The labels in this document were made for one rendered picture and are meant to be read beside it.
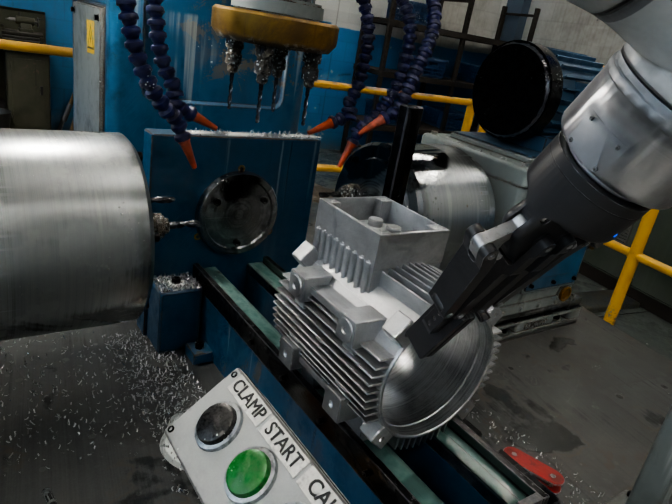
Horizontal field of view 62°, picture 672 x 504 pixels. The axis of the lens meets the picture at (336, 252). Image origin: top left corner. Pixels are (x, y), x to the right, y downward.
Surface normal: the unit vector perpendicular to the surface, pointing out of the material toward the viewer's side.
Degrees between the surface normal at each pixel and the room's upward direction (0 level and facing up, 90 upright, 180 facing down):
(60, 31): 90
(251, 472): 37
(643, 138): 102
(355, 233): 90
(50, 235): 69
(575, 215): 106
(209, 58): 90
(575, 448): 0
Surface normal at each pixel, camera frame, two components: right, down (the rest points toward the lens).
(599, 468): 0.16, -0.92
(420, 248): 0.54, 0.40
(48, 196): 0.53, -0.28
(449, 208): 0.57, 0.04
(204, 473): -0.37, -0.67
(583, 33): -0.89, 0.02
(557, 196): -0.72, 0.24
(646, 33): -0.60, 0.80
